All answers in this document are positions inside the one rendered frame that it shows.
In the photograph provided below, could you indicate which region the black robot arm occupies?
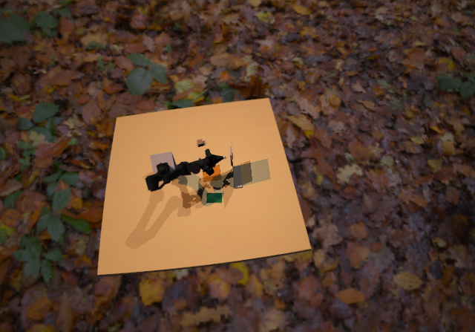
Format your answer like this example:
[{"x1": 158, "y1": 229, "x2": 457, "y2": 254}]
[{"x1": 145, "y1": 160, "x2": 214, "y2": 192}]

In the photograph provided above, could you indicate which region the green flat square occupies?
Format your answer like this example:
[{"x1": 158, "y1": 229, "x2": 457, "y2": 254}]
[{"x1": 206, "y1": 193, "x2": 222, "y2": 203}]

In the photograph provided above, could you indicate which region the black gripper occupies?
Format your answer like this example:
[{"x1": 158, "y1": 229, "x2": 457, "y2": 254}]
[{"x1": 197, "y1": 149, "x2": 223, "y2": 172}]

